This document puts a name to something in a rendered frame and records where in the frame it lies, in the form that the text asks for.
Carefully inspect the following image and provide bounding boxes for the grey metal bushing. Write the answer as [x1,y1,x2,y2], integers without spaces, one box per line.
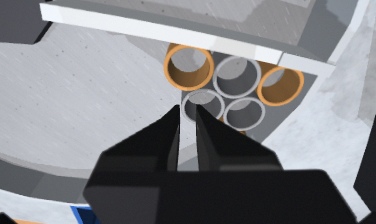
[212,51,262,99]
[181,78,225,124]
[222,90,266,131]

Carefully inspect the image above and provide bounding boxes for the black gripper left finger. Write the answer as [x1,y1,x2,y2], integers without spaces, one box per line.
[92,104,180,172]

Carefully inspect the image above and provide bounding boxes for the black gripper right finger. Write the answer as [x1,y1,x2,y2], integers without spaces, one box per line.
[196,104,284,171]

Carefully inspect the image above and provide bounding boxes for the blue open crate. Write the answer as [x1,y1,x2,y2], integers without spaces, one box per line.
[70,206,101,224]

